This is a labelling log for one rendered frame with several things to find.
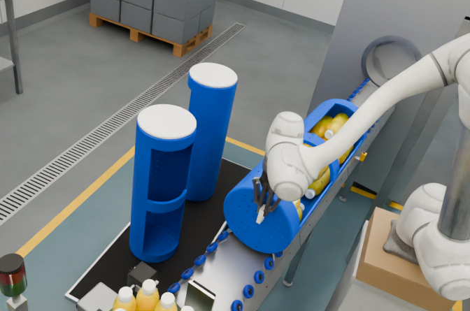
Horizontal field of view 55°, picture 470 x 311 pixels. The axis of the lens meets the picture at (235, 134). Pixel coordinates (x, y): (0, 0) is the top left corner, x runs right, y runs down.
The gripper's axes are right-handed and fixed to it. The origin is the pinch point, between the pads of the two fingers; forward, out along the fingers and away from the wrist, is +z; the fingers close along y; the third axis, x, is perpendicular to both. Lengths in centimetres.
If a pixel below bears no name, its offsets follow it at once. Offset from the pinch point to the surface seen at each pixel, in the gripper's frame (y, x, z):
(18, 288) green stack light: -35, -69, -2
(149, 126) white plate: -72, 26, 12
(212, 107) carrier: -71, 80, 26
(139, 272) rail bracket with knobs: -23.1, -35.3, 15.9
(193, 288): -4.7, -31.2, 12.5
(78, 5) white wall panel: -382, 266, 111
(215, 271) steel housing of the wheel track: -6.2, -13.3, 23.3
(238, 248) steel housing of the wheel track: -5.2, 1.2, 23.3
